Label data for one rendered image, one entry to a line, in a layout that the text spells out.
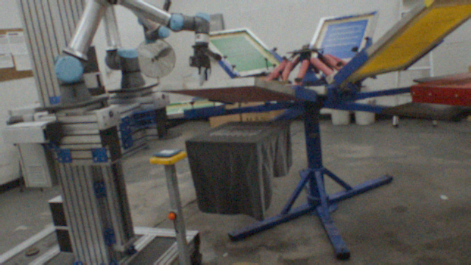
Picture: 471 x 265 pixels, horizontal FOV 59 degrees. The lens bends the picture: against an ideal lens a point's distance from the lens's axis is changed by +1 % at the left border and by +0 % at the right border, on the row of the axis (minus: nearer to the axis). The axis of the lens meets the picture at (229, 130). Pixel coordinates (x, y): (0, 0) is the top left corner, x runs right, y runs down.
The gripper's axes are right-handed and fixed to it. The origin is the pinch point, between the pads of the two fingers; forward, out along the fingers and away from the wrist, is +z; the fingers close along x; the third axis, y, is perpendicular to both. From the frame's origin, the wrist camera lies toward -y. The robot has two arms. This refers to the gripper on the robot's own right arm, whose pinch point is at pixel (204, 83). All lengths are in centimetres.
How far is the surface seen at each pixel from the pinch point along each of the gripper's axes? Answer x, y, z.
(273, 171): -40, -19, 45
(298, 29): -445, 136, -146
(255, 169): -17, -20, 43
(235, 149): -13.5, -10.5, 33.0
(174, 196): 9, 10, 56
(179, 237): 3, 11, 78
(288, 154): -56, -21, 36
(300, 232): -124, -2, 96
